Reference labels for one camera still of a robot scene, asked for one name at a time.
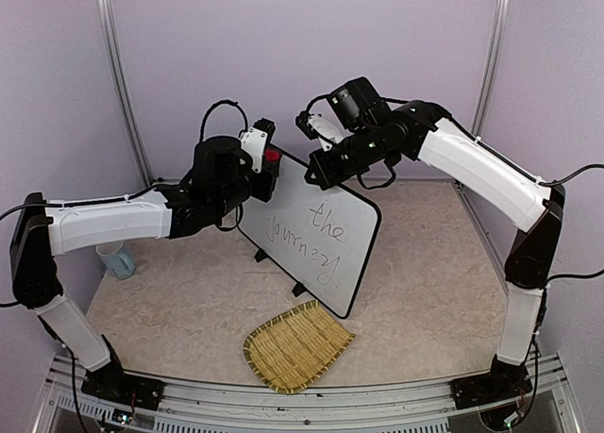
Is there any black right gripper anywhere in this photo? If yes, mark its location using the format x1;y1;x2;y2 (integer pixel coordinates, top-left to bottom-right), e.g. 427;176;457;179
303;125;394;192

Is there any aluminium corner post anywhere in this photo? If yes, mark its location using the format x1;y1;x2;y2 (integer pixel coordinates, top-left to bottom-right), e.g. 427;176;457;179
96;0;153;186
471;0;511;136

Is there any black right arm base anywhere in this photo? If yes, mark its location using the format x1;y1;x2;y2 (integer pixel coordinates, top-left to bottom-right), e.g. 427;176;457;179
450;356;533;409

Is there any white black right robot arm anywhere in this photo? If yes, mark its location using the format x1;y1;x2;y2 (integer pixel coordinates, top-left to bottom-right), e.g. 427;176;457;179
294;76;565;399

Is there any aluminium corner post left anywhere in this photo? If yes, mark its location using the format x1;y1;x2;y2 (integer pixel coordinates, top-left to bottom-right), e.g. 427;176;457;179
96;0;153;186

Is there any white whiteboard black frame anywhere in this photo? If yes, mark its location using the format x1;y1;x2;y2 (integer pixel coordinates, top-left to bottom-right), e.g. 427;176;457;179
239;152;381;319

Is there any woven bamboo tray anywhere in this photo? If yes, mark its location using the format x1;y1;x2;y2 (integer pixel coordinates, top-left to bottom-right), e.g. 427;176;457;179
243;300;355;395

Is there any aluminium front rail frame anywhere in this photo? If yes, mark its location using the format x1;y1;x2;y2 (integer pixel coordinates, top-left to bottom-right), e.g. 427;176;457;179
27;355;584;432

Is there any aluminium corner post right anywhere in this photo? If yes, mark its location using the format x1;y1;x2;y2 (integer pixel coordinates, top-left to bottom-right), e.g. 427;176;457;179
471;0;511;136

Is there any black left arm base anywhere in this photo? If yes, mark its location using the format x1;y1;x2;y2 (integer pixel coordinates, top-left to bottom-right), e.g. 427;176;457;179
81;335;164;411

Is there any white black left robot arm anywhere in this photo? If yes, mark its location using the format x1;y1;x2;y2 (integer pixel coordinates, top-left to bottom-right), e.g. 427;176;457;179
9;118;281;400

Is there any light blue mug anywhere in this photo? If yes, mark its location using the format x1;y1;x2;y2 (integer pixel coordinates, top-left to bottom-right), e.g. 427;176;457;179
95;241;136;280

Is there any red bone-shaped eraser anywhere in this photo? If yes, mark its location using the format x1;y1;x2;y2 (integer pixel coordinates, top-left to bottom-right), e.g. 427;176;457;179
264;148;281;170

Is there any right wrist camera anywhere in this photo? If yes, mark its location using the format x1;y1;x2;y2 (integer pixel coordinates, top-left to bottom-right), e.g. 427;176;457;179
295;111;344;152

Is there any black whiteboard stand foot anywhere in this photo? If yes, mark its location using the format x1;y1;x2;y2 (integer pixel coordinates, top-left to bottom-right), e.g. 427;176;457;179
292;282;307;297
254;249;267;262

